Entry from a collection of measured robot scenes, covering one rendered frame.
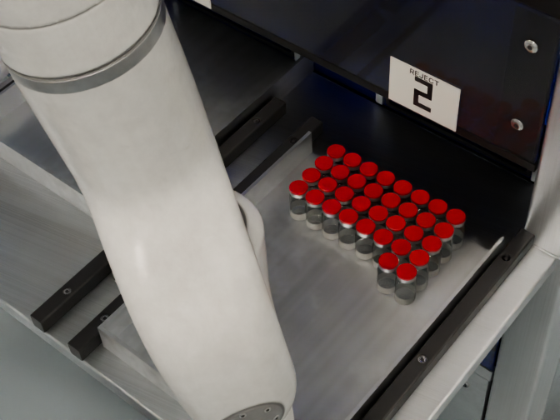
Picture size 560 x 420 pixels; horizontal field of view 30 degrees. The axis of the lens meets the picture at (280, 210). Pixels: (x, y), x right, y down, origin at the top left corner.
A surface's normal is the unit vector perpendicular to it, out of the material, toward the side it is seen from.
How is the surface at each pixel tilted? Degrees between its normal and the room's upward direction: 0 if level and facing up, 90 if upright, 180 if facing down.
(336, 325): 0
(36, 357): 0
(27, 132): 0
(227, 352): 68
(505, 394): 90
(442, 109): 90
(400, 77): 90
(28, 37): 94
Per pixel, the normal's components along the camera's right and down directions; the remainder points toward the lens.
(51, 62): -0.04, 0.80
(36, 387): -0.05, -0.64
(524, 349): -0.63, 0.61
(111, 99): 0.30, 0.73
